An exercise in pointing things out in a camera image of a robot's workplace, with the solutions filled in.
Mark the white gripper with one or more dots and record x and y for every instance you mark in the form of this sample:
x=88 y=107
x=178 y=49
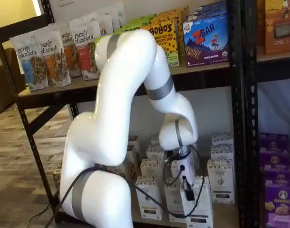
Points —
x=186 y=171

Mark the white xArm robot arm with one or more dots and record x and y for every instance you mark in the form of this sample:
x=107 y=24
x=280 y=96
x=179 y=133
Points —
x=111 y=118

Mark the white tea box red strip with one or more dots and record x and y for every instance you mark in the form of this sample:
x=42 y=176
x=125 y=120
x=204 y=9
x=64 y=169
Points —
x=148 y=197
x=174 y=204

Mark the white floral tea box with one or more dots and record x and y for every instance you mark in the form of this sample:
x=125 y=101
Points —
x=221 y=180
x=154 y=152
x=222 y=139
x=151 y=167
x=155 y=140
x=221 y=152

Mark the granola print snack box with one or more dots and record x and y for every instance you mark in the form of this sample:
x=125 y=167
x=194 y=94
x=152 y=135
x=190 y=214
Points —
x=133 y=169
x=133 y=142
x=57 y=179

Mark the purple Annie's snack box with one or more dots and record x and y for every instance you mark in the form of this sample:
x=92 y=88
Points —
x=280 y=209
x=280 y=179
x=273 y=143
x=278 y=162

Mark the blue Z Bar box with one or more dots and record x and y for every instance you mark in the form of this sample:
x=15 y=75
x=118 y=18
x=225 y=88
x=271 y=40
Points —
x=209 y=6
x=206 y=14
x=205 y=40

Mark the yellow Bobo's snack box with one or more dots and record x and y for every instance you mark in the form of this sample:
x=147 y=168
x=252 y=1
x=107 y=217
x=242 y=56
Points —
x=183 y=28
x=167 y=40

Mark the green Bobo's snack box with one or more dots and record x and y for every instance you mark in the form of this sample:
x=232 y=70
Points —
x=130 y=28
x=145 y=19

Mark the orange Annie's snack box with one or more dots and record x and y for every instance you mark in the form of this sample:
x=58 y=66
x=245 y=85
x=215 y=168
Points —
x=280 y=26

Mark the red purely elizabeth granola bag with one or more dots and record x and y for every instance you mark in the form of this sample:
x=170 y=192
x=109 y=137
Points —
x=84 y=52

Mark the orange purely elizabeth granola bag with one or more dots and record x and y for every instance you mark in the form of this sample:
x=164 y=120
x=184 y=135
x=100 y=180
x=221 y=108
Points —
x=55 y=61
x=71 y=54

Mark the white purely elizabeth granola bag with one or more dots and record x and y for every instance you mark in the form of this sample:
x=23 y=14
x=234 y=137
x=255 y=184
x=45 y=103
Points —
x=103 y=23
x=117 y=16

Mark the blue purely elizabeth granola bag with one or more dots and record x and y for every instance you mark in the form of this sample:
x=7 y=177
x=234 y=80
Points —
x=28 y=61

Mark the black metal shelf frame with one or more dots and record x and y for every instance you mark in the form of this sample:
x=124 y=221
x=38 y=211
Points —
x=252 y=142
x=236 y=107

